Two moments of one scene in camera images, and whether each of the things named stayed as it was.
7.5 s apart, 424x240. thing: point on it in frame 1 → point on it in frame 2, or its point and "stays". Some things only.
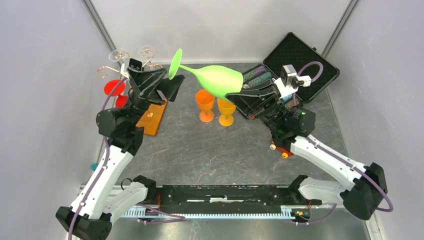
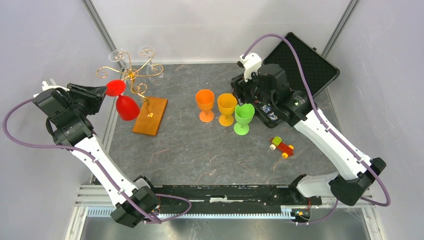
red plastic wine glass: x=121 y=100 stays
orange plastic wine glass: x=205 y=102 stays
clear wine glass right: x=147 y=51 stays
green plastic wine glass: x=219 y=80 → x=244 y=114
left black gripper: x=149 y=81 → x=94 y=95
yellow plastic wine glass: x=227 y=108 stays
